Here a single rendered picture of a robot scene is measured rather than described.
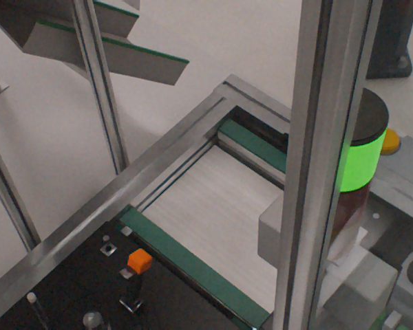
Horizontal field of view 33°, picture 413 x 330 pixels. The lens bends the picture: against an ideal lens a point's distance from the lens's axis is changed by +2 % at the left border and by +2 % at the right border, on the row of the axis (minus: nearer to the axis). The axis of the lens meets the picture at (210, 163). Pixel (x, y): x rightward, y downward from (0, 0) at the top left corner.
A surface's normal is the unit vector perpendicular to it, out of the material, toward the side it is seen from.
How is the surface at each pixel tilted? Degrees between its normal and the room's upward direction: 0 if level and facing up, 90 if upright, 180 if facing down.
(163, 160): 0
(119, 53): 90
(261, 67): 0
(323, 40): 90
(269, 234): 90
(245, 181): 0
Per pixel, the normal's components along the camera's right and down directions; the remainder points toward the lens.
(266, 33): -0.04, -0.58
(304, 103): -0.66, 0.62
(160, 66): 0.62, 0.62
